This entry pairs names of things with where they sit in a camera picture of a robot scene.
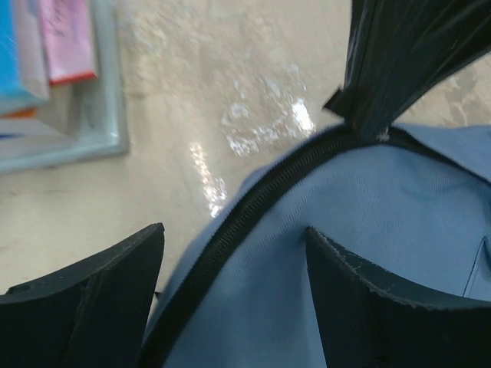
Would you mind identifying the blue illustrated book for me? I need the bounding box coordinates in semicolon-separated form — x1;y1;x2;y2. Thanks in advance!
1;0;50;114

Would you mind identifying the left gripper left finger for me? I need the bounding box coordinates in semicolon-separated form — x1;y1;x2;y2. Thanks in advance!
1;223;164;368

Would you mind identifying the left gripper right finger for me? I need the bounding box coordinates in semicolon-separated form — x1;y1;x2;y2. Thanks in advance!
305;228;490;368

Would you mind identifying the blue grey backpack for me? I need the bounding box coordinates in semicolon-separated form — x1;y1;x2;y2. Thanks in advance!
138;1;490;367

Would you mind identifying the pink book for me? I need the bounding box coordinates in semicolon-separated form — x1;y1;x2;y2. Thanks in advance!
39;0;98;86

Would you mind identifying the pale green bottom book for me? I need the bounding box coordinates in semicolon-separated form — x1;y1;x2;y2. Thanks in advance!
1;1;130;173

